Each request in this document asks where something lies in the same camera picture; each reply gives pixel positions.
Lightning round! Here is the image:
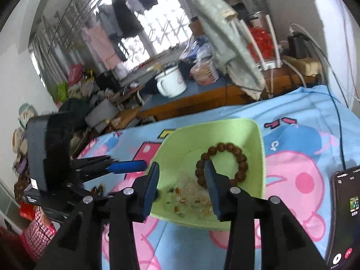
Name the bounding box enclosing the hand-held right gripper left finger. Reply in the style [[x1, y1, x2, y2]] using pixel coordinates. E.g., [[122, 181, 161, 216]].
[[34, 162, 161, 270]]

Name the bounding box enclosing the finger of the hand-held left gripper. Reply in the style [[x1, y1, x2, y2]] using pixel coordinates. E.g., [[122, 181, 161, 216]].
[[74, 167, 114, 183], [70, 155, 147, 174]]

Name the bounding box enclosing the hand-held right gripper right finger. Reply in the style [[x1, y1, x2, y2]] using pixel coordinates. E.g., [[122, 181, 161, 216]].
[[204, 160, 329, 270]]

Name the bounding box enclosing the clear crystal bead bracelet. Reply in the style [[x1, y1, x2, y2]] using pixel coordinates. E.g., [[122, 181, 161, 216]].
[[164, 174, 215, 220]]

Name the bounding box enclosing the brown wooden bead bracelet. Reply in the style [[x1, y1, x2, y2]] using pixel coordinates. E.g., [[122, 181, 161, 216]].
[[195, 142, 249, 189]]

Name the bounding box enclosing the green plastic basket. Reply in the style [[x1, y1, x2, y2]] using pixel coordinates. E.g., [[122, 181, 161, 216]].
[[149, 119, 266, 232]]

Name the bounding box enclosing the grey storage box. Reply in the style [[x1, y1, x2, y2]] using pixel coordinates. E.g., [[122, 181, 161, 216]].
[[84, 99, 119, 128]]

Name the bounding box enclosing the green plastic bag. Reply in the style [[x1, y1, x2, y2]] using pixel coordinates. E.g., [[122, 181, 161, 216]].
[[56, 81, 70, 102]]

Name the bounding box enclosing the red plaid cloth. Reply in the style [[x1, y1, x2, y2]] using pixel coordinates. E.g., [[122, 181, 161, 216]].
[[20, 207, 57, 261]]

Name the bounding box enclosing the red shopping bag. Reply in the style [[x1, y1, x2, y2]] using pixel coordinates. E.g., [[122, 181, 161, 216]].
[[67, 64, 85, 87]]

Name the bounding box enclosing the wooden desk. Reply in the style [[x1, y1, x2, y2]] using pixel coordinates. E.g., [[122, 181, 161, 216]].
[[112, 63, 324, 126]]

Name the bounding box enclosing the white enamel mug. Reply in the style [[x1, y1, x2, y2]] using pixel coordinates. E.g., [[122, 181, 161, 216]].
[[155, 66, 187, 98]]

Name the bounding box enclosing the blue cartoon pig blanket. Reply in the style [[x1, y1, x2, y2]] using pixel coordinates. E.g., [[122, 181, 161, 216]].
[[76, 86, 360, 270]]

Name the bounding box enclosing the pink hanging garment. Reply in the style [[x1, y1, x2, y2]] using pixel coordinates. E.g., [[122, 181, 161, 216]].
[[83, 25, 122, 70]]

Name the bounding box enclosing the clear bag of crackers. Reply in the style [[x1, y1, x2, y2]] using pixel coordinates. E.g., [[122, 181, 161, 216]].
[[190, 58, 220, 86]]

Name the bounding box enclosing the black smartphone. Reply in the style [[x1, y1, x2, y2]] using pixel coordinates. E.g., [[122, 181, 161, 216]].
[[323, 166, 360, 270]]

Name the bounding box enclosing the white router with antennas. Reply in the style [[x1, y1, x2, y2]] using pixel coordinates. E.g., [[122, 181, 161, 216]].
[[231, 15, 284, 71]]

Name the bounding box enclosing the dark hanging garment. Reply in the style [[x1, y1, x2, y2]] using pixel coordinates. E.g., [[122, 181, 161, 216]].
[[110, 0, 145, 39]]

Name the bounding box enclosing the beige cardboard box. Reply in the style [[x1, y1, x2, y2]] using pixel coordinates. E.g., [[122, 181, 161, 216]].
[[283, 56, 323, 77]]

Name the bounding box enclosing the red plastic bag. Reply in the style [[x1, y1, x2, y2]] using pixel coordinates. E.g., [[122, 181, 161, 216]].
[[249, 27, 277, 59]]

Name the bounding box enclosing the grey dotted hanging cloth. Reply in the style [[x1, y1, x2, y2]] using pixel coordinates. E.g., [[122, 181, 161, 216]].
[[186, 0, 266, 100]]

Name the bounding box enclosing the black power adapter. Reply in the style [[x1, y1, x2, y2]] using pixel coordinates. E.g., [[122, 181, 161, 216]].
[[288, 32, 309, 58]]

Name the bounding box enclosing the glass jar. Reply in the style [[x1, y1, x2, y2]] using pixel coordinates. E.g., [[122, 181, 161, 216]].
[[247, 11, 268, 29]]

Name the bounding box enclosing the black charging cable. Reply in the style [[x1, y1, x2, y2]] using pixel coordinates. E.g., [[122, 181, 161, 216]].
[[318, 42, 348, 171]]

